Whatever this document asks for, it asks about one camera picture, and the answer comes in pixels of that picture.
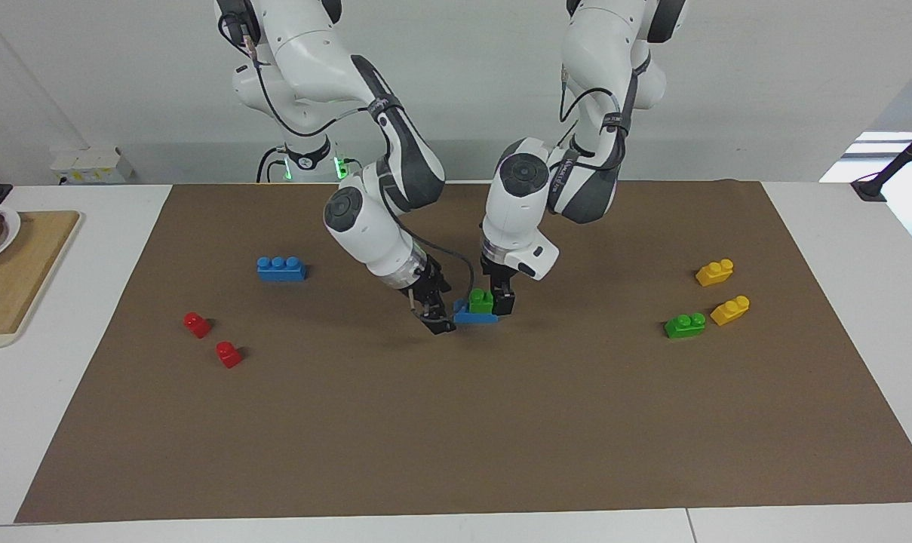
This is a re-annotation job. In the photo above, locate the blue three-stud block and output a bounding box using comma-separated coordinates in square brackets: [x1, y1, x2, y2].
[453, 299, 499, 325]
[256, 256, 307, 282]

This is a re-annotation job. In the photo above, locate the green block with printed studs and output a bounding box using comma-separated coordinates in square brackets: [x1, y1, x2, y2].
[664, 312, 707, 339]

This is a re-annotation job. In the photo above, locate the yellow two-stud block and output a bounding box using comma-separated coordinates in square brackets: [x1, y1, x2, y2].
[710, 295, 751, 327]
[695, 259, 735, 287]

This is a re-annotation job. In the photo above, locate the brown paper table mat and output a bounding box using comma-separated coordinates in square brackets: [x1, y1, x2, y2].
[14, 179, 912, 523]

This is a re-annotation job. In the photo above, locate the wooden cutting board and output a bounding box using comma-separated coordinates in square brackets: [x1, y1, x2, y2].
[0, 210, 84, 349]

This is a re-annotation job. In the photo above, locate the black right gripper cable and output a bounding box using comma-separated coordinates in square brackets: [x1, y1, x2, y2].
[217, 11, 476, 302]

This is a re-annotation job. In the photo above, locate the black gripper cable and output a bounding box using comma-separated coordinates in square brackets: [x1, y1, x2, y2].
[559, 64, 627, 171]
[217, 11, 476, 302]

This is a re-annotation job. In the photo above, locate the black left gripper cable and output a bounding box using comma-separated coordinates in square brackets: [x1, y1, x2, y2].
[559, 64, 627, 171]

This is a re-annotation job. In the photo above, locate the black right arm base cable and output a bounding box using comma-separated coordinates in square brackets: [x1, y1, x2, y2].
[256, 146, 289, 183]

